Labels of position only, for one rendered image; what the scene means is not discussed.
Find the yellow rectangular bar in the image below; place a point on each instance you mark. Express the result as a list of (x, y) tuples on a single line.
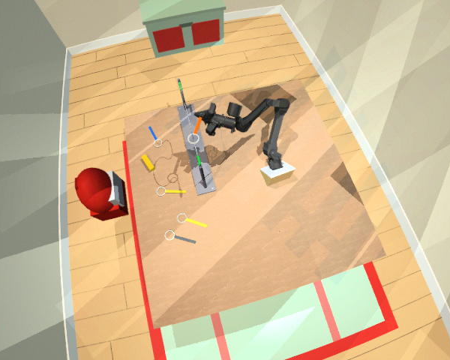
[(148, 162)]

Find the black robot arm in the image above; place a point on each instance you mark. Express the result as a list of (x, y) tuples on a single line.
[(281, 105)]

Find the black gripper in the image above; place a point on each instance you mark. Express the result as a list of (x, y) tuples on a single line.
[(209, 114)]

